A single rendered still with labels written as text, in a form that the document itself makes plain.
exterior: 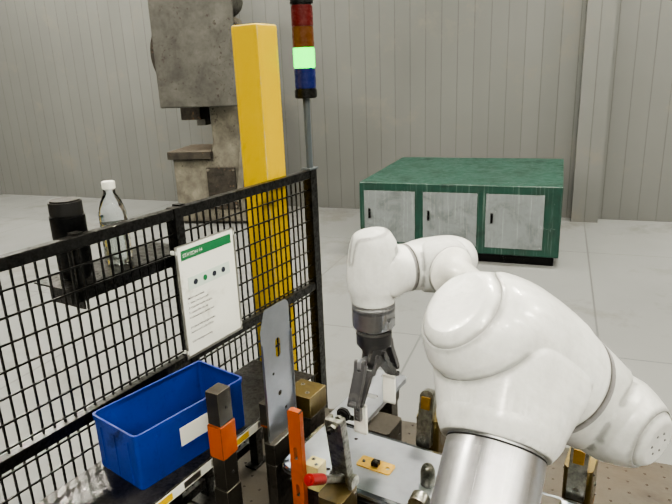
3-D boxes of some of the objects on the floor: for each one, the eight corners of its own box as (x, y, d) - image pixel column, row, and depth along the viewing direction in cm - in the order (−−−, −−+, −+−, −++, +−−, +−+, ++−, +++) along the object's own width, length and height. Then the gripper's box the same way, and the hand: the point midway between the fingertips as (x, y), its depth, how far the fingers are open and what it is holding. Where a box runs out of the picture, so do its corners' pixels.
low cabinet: (559, 221, 731) (563, 158, 709) (557, 268, 563) (563, 187, 541) (402, 214, 798) (402, 156, 776) (359, 254, 630) (357, 182, 608)
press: (293, 210, 849) (279, -15, 764) (246, 234, 729) (224, -30, 644) (199, 205, 905) (177, -5, 820) (141, 227, 785) (108, -16, 700)
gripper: (361, 354, 113) (364, 452, 119) (414, 309, 133) (414, 395, 139) (327, 347, 117) (331, 442, 123) (384, 304, 137) (385, 387, 143)
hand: (375, 412), depth 131 cm, fingers open, 13 cm apart
